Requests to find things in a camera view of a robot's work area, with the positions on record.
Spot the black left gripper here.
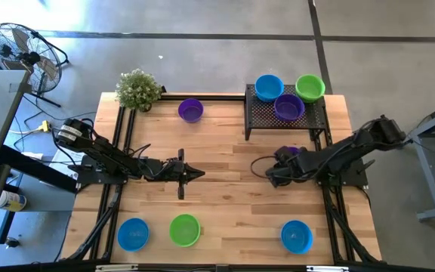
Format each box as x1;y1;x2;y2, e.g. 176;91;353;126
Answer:
140;148;205;200

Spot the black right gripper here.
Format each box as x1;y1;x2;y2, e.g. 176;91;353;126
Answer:
264;145;311;189

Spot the blue plastic mini bowl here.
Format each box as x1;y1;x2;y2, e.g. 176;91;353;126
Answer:
255;73;285;103
116;217;150;252
280;219;314;255

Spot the green plastic mini bowl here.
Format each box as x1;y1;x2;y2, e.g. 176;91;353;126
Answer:
295;73;326;104
168;213;202;249

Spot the black perforated metal rack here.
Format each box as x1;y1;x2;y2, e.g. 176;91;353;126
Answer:
244;83;327;141

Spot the potted green artificial plant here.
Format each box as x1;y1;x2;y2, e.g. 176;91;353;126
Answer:
115;68;165;113

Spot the white paper sheet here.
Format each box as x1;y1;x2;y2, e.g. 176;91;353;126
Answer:
49;149;86;178

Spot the black desk leg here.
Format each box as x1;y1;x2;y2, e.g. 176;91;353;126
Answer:
0;145;81;193

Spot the white yellow canister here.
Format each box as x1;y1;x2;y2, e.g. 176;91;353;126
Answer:
0;190;28;212

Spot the black floor fan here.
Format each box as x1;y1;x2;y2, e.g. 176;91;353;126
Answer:
0;22;70;109

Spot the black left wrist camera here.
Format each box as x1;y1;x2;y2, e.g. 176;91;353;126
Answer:
162;162;179;179

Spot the black aluminium frame rail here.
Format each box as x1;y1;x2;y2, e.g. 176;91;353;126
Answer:
322;101;358;262
313;128;345;262
88;107;126;261
103;107;136;261

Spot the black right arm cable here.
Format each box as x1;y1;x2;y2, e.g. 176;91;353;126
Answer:
250;155;279;180

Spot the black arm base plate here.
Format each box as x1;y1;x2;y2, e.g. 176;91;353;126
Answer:
76;153;132;187
313;156;370;189

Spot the black aluminium frame crossbar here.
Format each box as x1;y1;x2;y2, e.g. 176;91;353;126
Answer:
159;93;247;102
0;259;435;272

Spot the silver frame bracket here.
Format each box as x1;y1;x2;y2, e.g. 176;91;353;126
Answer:
95;264;139;272
307;265;350;272

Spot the black diagonal frame strut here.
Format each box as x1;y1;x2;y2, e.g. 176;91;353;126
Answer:
326;203;381;262
66;184;122;262

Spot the black floor cable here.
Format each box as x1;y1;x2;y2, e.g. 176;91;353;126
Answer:
13;94;98;152

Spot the grey metal table frame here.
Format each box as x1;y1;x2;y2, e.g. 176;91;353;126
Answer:
409;96;435;222

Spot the white floor cable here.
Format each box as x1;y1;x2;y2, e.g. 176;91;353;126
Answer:
8;128;42;135

